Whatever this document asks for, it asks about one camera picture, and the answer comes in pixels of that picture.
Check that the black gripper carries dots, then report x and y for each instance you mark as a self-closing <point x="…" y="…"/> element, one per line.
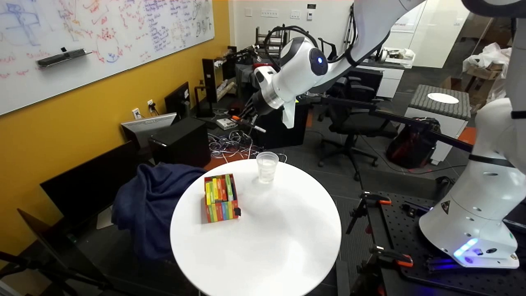
<point x="257" y="101"/>

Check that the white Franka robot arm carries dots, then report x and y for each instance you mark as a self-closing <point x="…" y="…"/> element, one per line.
<point x="482" y="190"/>

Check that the clear plastic cup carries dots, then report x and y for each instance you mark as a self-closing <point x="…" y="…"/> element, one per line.
<point x="267" y="166"/>

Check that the small white box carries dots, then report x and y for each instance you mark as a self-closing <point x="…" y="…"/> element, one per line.
<point x="224" y="123"/>

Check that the black computer monitor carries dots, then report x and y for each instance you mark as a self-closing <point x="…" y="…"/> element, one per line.
<point x="178" y="100"/>

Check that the black box cabinet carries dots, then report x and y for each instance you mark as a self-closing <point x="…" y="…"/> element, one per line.
<point x="181" y="141"/>

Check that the dark metal shelf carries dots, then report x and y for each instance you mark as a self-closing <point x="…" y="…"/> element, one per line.
<point x="271" y="42"/>

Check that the red box of colourful items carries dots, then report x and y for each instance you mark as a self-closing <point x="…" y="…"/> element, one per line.
<point x="221" y="197"/>

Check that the grey slanted panel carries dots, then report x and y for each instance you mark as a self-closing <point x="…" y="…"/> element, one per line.
<point x="148" y="124"/>

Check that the black office chair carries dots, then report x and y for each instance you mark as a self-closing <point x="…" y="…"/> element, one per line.
<point x="355" y="108"/>

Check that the navy blue cloth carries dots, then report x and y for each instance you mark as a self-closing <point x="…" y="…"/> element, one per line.
<point x="153" y="207"/>

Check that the black flat slab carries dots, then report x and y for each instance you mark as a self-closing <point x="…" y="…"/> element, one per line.
<point x="87" y="180"/>

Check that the black backpack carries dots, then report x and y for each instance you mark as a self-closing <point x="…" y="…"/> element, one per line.
<point x="413" y="144"/>

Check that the grey mat with white disc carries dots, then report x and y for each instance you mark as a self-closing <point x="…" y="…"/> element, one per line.
<point x="441" y="98"/>

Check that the cardboard boxes pile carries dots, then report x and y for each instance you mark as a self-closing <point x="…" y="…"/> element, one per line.
<point x="487" y="67"/>

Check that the black tripod legs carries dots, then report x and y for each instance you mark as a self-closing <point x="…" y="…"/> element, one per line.
<point x="33" y="268"/>

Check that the black perforated robot table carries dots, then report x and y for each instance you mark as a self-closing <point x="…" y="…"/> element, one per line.
<point x="438" y="279"/>

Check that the white wall outlet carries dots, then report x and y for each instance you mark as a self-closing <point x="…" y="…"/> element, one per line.
<point x="151" y="105"/>
<point x="137" y="113"/>

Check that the wall whiteboard with writing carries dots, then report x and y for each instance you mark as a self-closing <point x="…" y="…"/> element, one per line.
<point x="109" y="37"/>

